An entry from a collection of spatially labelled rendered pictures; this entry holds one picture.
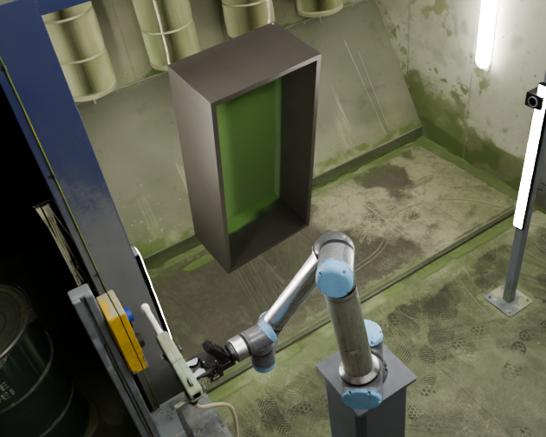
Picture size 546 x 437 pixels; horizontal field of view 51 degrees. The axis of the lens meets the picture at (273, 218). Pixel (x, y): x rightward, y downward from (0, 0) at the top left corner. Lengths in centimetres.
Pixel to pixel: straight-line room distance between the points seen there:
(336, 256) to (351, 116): 288
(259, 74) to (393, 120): 238
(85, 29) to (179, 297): 172
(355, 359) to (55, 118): 129
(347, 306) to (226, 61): 129
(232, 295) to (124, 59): 169
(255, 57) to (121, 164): 162
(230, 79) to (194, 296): 172
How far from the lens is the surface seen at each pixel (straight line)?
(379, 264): 382
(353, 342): 202
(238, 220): 352
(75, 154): 200
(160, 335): 216
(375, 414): 255
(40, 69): 187
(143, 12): 365
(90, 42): 351
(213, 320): 363
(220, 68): 260
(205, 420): 232
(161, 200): 401
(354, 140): 457
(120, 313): 171
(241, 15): 386
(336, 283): 179
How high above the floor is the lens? 273
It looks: 39 degrees down
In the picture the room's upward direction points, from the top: 9 degrees counter-clockwise
